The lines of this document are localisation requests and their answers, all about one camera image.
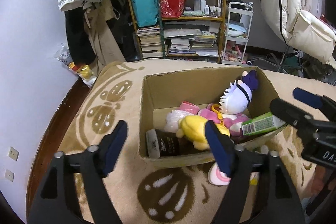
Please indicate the green pole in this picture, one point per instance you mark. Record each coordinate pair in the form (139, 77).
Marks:
(159, 16)

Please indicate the yellow plush toy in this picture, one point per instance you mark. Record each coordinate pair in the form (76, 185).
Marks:
(194, 127)

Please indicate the pink swirl roll plush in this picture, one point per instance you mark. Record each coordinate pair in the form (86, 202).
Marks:
(216, 176)

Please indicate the beige butterfly blanket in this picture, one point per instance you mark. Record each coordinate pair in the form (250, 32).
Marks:
(118, 187)

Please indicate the black tote bag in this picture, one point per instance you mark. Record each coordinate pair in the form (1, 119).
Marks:
(126, 35)

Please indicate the red patterned bag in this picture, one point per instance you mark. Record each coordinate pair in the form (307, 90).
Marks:
(170, 3)

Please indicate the beige hanging coat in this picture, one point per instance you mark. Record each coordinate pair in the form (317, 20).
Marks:
(105, 43)

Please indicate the dark box with white end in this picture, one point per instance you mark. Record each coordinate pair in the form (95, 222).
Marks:
(170, 144)

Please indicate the green packet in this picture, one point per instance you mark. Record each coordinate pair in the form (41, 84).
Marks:
(260, 123)

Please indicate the white plush with yellow feet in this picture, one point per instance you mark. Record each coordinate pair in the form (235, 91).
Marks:
(254, 181)

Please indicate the cardboard box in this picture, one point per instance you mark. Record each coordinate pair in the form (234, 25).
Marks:
(149, 98)

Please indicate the teal bag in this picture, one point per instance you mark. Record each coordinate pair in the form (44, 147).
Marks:
(144, 11)

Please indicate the cream padded chair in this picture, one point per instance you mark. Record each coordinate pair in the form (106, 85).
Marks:
(302, 29)

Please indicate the plastic bag of yellow toys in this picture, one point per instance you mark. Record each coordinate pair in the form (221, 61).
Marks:
(84, 74)

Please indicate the pink plastic-wrapped packet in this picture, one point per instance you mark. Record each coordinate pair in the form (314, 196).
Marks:
(176, 119)

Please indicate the group of white toiletry bottles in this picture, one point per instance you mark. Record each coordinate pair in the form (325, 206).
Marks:
(202, 5)

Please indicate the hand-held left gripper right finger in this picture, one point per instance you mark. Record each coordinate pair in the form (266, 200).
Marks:
(218, 150)

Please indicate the purple-haired plush doll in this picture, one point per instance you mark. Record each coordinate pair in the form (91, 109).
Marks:
(236, 98)

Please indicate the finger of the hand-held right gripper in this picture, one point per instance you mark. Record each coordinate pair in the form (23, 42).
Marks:
(286, 112)
(305, 98)

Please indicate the black monitor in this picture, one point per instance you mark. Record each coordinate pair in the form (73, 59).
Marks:
(330, 6)

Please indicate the white rolling cart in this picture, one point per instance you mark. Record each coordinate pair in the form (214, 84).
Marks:
(236, 14)

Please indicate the pink fluffy plush toy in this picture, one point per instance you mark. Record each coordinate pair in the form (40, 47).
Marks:
(236, 121)

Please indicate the pile of books and papers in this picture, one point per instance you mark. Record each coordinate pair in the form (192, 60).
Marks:
(191, 43)

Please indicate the white wall socket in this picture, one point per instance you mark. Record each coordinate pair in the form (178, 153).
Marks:
(10, 175)
(13, 153)

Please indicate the light blue pillow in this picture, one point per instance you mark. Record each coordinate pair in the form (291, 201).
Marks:
(236, 29)

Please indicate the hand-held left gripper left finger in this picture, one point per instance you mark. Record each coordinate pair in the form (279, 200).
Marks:
(115, 145)

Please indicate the black hanging coat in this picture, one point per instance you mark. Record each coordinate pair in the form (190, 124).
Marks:
(78, 40)

